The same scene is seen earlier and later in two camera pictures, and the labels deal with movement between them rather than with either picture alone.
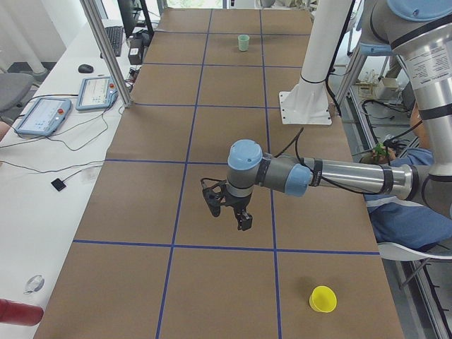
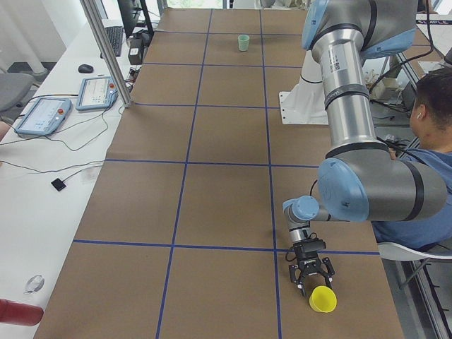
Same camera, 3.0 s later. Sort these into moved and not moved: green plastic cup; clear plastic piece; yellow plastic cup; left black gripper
Moved: left black gripper
Not moved: yellow plastic cup; green plastic cup; clear plastic piece
